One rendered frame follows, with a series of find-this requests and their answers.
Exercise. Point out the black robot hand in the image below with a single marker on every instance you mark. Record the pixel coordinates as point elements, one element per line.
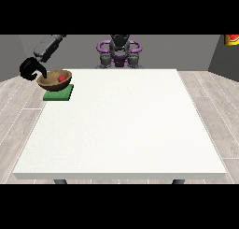
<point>28,67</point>

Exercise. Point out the brown wooden bowl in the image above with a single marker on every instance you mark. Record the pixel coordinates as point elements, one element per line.
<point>53,82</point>

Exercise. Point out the small red ball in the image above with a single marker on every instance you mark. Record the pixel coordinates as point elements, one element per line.
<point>62,78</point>

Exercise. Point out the green square pad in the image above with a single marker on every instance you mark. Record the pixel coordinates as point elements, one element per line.
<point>59,95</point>

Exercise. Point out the yellow cup with melon print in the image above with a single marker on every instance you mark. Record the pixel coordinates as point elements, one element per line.
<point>231,39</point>

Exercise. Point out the grey robot trunk purple rings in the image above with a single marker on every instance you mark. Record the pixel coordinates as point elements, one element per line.
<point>119,55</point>

